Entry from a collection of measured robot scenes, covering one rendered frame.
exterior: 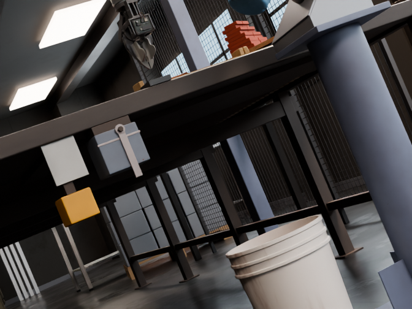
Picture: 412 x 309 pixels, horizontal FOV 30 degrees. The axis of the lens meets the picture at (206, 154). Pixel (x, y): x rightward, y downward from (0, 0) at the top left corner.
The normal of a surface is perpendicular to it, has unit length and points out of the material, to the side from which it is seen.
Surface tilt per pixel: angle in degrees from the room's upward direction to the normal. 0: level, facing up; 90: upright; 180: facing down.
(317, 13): 90
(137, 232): 90
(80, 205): 90
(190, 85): 90
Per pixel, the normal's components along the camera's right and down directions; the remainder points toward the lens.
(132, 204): 0.18, -0.11
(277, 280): -0.23, 0.11
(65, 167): 0.40, -0.21
